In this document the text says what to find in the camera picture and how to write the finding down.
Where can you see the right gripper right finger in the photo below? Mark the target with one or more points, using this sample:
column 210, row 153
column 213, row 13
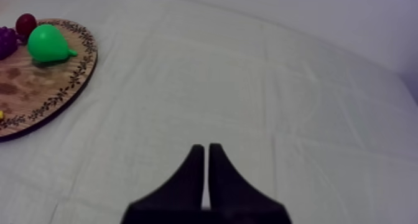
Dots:
column 235, row 199

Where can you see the round wooden board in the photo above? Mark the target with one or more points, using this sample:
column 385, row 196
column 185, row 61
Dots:
column 49, row 84

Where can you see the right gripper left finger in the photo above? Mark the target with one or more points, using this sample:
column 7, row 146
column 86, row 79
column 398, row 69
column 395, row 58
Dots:
column 183, row 196

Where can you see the purple toy grapes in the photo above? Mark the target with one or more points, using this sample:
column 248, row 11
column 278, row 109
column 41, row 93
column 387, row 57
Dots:
column 6, row 41

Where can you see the small red fruit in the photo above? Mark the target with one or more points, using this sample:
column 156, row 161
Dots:
column 25, row 24

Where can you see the green toy pear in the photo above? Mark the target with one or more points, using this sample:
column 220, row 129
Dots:
column 47, row 44

